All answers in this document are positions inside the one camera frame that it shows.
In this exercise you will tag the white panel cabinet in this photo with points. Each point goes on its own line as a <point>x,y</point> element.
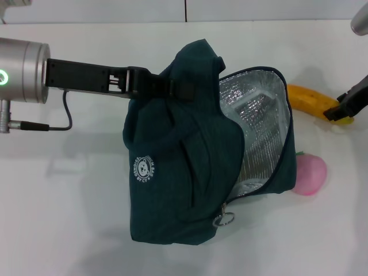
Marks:
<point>143,10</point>

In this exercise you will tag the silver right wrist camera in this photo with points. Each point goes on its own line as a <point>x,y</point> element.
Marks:
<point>360,17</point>

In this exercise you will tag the dark teal lunch bag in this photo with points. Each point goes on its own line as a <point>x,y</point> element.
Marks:
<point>178,161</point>

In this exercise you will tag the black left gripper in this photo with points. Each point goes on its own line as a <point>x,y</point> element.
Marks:
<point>83,77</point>

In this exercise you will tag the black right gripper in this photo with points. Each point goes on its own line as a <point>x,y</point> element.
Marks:
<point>359,95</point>

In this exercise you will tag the pink toy peach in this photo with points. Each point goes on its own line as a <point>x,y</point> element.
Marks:
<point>312,175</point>

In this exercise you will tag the yellow toy banana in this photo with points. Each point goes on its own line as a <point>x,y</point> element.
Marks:
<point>307,99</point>

